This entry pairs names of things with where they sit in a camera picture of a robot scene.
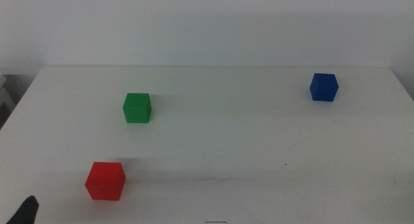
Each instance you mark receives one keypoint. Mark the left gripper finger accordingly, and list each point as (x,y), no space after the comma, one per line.
(26,212)

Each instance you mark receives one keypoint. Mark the red cube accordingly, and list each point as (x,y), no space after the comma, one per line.
(105,182)

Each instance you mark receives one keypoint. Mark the green cube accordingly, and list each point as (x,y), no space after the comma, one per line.
(137,109)

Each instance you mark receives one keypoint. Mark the blue cube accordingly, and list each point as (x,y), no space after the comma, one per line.
(324,87)

